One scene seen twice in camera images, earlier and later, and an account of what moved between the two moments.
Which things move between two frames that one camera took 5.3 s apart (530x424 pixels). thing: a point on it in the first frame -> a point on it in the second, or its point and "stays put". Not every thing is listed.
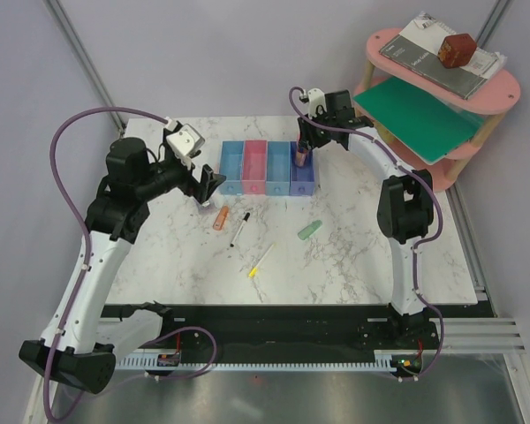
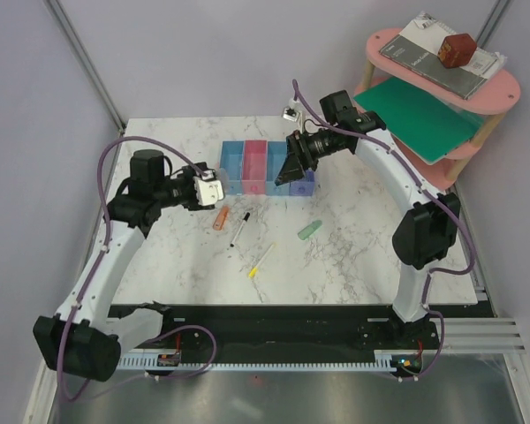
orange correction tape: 220,218 stays put
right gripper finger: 309,134 -> 291,170
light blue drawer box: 278,167 stays put
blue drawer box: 231,166 stays put
